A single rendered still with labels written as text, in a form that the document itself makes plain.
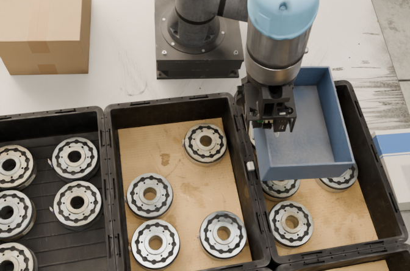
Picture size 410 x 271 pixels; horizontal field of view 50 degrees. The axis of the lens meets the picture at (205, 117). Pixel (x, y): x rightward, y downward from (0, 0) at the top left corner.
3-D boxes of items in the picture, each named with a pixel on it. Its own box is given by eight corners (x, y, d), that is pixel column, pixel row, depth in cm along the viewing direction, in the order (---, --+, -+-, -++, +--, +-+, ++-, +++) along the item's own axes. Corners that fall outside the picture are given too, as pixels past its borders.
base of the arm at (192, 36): (171, 2, 130) (172, -22, 121) (221, 10, 131) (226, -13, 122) (163, 44, 123) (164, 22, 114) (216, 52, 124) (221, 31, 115)
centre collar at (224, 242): (211, 223, 95) (211, 222, 95) (233, 221, 96) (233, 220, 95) (213, 246, 93) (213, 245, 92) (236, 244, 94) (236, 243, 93)
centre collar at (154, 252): (141, 234, 93) (141, 233, 92) (165, 229, 94) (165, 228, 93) (146, 257, 91) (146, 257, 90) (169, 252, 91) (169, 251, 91)
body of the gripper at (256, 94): (244, 137, 68) (248, 98, 57) (239, 89, 72) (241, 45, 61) (293, 133, 68) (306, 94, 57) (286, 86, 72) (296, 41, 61)
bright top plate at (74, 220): (50, 188, 96) (49, 187, 95) (96, 176, 98) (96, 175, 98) (58, 232, 92) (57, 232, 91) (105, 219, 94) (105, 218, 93)
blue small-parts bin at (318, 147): (245, 85, 87) (253, 66, 81) (316, 85, 90) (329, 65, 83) (260, 181, 78) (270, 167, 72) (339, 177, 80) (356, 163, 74)
